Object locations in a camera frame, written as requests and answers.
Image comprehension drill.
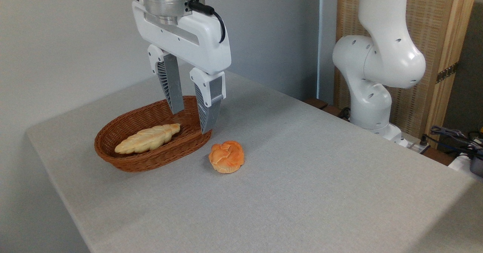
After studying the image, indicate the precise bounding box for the brown oval wicker basket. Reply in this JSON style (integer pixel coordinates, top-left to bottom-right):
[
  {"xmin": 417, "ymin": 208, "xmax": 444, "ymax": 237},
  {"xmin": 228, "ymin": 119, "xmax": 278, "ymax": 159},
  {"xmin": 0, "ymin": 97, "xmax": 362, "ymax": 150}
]
[{"xmin": 94, "ymin": 95, "xmax": 212, "ymax": 173}]

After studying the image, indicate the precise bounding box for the white vertical pole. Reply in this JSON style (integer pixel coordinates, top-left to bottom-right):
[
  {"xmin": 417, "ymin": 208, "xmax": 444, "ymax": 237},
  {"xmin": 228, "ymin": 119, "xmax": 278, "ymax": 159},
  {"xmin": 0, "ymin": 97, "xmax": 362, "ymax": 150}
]
[{"xmin": 317, "ymin": 0, "xmax": 326, "ymax": 101}]

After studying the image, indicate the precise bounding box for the dark brown wooden slat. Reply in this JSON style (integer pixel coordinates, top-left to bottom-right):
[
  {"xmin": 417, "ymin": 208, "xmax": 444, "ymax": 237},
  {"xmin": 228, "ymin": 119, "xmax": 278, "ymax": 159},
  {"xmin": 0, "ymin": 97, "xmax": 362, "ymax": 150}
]
[{"xmin": 304, "ymin": 98, "xmax": 352, "ymax": 123}]

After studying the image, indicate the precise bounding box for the long pale braided bread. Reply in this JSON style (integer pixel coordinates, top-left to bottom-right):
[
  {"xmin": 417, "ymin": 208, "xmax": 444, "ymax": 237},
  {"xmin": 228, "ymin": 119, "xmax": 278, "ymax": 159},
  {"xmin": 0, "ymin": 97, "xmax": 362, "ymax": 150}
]
[{"xmin": 114, "ymin": 123, "xmax": 181, "ymax": 155}]

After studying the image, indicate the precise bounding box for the bundle of dark cables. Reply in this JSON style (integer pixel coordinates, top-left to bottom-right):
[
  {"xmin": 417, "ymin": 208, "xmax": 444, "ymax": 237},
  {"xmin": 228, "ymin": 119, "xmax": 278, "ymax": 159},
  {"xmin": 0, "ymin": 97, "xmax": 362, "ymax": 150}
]
[{"xmin": 421, "ymin": 126, "xmax": 483, "ymax": 160}]

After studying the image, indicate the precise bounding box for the wooden woven folding screen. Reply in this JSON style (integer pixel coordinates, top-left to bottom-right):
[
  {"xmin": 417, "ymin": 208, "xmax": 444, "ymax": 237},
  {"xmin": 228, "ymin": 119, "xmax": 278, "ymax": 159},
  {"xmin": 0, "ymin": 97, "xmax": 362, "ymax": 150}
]
[{"xmin": 334, "ymin": 0, "xmax": 479, "ymax": 149}]

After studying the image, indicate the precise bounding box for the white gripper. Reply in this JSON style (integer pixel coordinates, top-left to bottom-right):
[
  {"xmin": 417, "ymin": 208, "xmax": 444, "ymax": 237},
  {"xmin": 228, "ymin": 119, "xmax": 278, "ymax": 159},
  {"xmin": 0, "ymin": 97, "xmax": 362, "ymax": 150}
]
[{"xmin": 127, "ymin": 0, "xmax": 232, "ymax": 134}]

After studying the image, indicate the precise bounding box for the round orange bread roll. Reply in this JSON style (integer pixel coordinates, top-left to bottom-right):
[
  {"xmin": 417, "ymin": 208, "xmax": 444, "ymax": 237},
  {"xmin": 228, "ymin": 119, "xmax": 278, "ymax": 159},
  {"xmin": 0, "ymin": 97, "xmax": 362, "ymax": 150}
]
[{"xmin": 208, "ymin": 140, "xmax": 245, "ymax": 174}]

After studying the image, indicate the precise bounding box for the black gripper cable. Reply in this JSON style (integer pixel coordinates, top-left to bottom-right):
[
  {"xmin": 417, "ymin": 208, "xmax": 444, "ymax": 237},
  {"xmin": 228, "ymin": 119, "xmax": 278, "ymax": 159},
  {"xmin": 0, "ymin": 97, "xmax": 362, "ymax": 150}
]
[{"xmin": 187, "ymin": 0, "xmax": 226, "ymax": 44}]

